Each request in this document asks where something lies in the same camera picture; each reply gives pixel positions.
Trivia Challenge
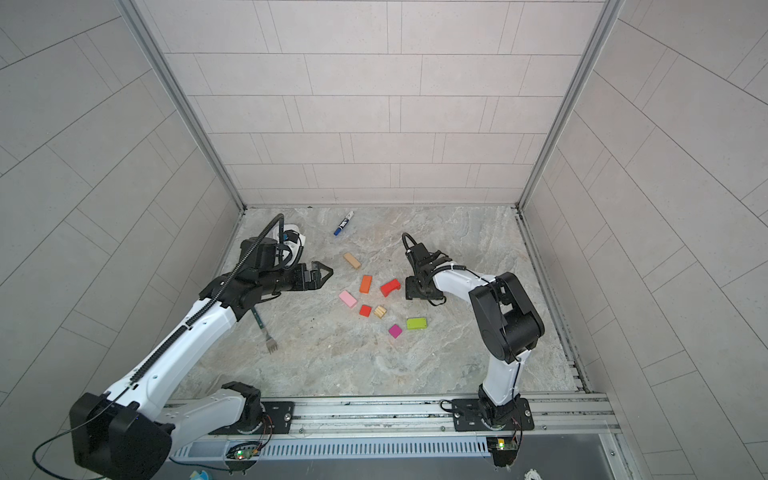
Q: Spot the blue whiteboard marker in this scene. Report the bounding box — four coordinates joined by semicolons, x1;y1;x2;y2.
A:
334;211;354;236

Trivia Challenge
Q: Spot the pink wood block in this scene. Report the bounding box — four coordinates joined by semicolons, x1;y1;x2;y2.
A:
339;291;358;308

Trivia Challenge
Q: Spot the magenta cube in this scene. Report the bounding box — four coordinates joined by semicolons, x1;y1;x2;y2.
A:
388;324;403;338

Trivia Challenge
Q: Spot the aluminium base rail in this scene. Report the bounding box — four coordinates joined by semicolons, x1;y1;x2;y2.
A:
161;392;622;442

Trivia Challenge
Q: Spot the orange wood block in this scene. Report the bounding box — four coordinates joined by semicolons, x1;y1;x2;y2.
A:
359;275;373;294

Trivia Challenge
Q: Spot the lime green block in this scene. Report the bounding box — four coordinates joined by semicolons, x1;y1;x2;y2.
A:
406;317;428;330

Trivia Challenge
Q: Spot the natural wood long block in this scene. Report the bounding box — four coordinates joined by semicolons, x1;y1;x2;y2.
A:
343;252;362;269

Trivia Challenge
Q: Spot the red arch block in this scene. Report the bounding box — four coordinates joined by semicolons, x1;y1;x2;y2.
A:
380;279;402;297

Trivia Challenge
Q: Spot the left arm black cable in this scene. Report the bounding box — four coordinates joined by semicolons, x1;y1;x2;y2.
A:
31;212;289;480

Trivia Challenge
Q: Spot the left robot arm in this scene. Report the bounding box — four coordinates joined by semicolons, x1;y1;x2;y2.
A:
69;232;333;479

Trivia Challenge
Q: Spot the left controller board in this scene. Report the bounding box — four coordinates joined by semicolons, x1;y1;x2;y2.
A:
225;441;263;461

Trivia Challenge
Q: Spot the right controller board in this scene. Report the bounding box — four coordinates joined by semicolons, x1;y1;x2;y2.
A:
486;437;521;468

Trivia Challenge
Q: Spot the metal fork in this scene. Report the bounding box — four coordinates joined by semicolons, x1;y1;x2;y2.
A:
251;308;279;354

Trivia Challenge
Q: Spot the controller board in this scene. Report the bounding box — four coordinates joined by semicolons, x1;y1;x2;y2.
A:
225;441;263;461
486;437;521;468

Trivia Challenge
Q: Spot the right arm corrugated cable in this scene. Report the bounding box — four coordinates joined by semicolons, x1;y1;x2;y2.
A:
400;231;481;283

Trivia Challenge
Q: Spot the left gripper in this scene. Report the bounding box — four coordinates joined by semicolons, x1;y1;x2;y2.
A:
257;262;335;297

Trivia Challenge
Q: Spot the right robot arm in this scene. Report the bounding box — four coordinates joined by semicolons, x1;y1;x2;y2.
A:
402;233;545;432

